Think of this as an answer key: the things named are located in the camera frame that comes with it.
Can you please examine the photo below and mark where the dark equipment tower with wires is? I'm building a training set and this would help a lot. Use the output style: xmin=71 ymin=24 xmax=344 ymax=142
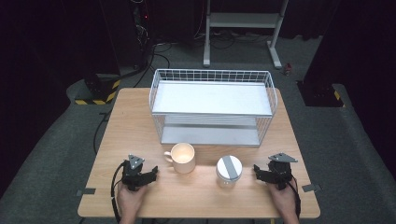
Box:
xmin=130 ymin=0 xmax=157 ymax=70

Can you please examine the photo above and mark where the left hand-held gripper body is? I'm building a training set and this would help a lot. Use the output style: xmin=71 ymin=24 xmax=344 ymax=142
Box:
xmin=120 ymin=154 xmax=148 ymax=191

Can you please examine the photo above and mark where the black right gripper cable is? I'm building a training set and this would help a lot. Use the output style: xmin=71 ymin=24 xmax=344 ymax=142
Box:
xmin=288 ymin=175 xmax=303 ymax=218

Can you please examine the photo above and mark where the grey tape strip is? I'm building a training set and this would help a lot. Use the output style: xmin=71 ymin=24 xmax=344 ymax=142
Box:
xmin=301 ymin=183 xmax=322 ymax=193
xmin=76 ymin=188 xmax=97 ymax=197

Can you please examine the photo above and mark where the black base with striped edge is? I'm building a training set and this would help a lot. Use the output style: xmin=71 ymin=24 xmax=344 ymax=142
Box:
xmin=74 ymin=72 xmax=121 ymax=106
xmin=296 ymin=80 xmax=347 ymax=108

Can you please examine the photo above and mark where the white wire shelf rack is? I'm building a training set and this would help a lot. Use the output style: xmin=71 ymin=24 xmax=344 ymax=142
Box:
xmin=148 ymin=68 xmax=279 ymax=147

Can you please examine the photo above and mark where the person's left hand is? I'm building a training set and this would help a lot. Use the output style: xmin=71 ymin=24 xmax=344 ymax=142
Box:
xmin=116 ymin=181 xmax=149 ymax=218

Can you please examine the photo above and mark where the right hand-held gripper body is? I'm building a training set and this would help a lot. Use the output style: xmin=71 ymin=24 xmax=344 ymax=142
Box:
xmin=268 ymin=152 xmax=299 ymax=190

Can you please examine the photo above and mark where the cream ceramic mug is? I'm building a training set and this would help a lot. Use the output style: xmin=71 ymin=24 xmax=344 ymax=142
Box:
xmin=163 ymin=142 xmax=197 ymax=175

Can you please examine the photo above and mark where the person's right hand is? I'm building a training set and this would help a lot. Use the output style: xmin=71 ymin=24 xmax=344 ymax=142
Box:
xmin=267 ymin=180 xmax=301 ymax=218

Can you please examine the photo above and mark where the grey metal stand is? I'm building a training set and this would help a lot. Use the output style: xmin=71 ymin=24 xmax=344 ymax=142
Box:
xmin=202 ymin=0 xmax=290 ymax=70

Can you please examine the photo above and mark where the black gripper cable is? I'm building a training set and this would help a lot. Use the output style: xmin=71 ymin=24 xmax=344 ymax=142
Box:
xmin=288 ymin=175 xmax=303 ymax=218
xmin=109 ymin=160 xmax=129 ymax=223

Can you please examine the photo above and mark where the black floor cable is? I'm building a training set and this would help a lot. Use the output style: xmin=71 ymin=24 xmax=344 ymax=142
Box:
xmin=92 ymin=108 xmax=114 ymax=155

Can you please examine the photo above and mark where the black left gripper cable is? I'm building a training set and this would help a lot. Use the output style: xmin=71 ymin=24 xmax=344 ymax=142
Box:
xmin=109 ymin=160 xmax=129 ymax=223

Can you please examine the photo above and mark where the black curtain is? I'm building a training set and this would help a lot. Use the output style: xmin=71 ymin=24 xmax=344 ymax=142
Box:
xmin=0 ymin=0 xmax=121 ymax=194
xmin=303 ymin=0 xmax=396 ymax=171

